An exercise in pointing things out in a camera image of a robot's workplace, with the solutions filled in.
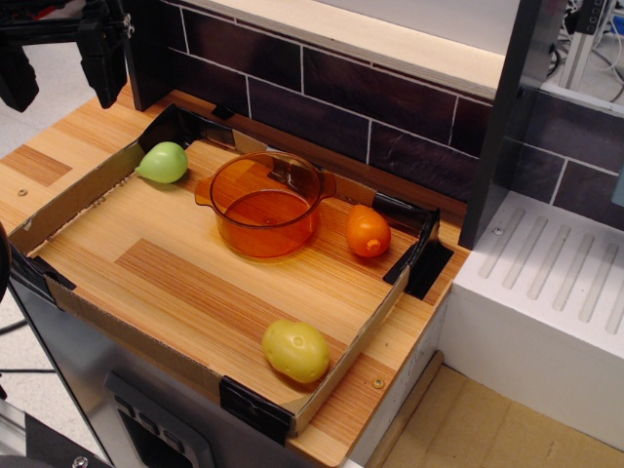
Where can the cardboard fence with black tape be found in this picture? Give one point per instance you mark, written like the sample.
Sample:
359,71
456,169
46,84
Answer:
141,263

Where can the orange plastic carrot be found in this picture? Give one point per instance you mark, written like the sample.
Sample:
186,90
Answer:
367,232

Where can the orange transparent plastic pot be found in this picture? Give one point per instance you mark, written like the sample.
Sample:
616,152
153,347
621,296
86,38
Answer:
266,203

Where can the yellow plastic potato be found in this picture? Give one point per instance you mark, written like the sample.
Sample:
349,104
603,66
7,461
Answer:
296,350

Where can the dark grey vertical post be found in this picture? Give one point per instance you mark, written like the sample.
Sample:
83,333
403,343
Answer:
525,69

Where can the toy oven front panel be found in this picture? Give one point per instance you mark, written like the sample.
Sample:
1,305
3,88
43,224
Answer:
159,438

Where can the green plastic pear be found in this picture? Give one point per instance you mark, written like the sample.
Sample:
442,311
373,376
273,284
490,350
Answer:
166,162

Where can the light wooden upper shelf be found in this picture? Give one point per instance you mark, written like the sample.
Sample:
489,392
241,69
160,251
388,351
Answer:
459,45

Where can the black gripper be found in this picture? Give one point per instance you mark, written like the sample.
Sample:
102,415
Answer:
98,28

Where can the white sink drainboard unit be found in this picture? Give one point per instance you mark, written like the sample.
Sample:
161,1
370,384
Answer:
536,314

